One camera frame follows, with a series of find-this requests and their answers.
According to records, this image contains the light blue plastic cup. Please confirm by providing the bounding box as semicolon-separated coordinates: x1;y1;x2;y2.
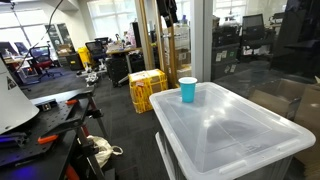
178;76;198;104

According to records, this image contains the yellow taped package box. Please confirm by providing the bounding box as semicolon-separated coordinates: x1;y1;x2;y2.
128;68;169;115

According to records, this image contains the black rolling cart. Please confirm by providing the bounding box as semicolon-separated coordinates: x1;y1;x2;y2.
105;56;130;89

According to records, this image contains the wooden office desk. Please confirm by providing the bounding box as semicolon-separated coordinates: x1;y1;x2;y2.
105;46;144;85

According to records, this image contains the yellow waste bin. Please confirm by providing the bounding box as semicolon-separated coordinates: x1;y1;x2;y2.
77;46;95;70

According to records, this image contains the large clear plastic bin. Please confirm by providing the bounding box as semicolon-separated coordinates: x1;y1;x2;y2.
148;81;317;180

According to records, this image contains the white plastic bag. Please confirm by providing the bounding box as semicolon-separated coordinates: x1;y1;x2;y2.
86;134;124;169

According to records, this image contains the black mesh office chair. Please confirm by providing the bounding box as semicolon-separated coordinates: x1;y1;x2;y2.
239;13;267;45

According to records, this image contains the black perforated workbench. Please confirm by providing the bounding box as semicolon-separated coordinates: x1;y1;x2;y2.
0;87;116;180

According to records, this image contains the red and black office chair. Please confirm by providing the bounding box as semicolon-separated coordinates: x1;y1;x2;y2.
28;45;63;82

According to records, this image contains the large open cardboard box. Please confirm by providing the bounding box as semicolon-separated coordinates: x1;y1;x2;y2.
249;77;320;169

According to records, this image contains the wooden door frame post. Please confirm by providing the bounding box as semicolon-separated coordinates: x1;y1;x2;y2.
134;0;156;71

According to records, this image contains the orange handled clamp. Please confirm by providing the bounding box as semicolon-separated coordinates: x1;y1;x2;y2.
36;133;60;145
64;98;80;106
64;164;81;180

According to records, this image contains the black hanging cable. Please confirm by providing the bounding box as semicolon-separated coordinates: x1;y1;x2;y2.
12;0;65;74

